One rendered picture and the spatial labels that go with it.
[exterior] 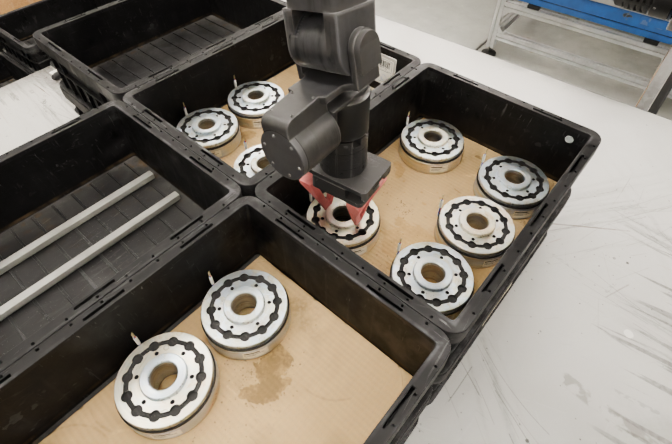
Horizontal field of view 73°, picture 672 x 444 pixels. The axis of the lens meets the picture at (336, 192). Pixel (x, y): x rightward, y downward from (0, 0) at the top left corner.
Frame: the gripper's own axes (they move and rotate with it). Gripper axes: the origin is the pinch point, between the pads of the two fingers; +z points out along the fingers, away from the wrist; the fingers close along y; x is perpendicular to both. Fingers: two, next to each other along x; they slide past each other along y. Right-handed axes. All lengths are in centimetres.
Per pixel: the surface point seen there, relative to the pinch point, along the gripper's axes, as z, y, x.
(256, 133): 4.0, -24.2, 9.4
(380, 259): 4.3, 7.0, -1.4
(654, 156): 18, 38, 61
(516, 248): -5.6, 21.7, 2.0
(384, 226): 4.3, 4.6, 3.8
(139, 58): 4, -61, 15
